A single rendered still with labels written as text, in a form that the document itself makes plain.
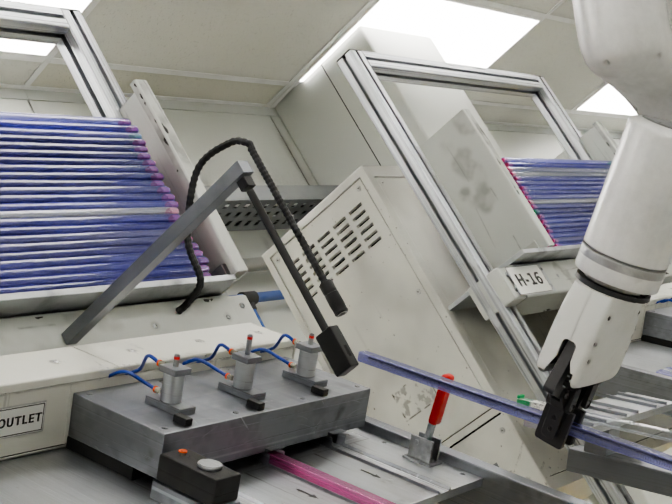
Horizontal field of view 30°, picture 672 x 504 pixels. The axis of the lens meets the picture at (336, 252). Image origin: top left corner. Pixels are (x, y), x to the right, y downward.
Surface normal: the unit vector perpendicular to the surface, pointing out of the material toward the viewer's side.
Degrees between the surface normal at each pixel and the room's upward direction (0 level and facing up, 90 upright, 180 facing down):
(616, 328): 147
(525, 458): 90
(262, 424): 137
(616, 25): 95
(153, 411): 48
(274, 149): 90
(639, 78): 152
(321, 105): 90
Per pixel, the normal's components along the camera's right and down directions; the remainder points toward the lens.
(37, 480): 0.16, -0.97
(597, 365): 0.69, 0.44
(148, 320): 0.65, -0.56
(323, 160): -0.61, 0.04
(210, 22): 0.47, 0.83
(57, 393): 0.78, 0.23
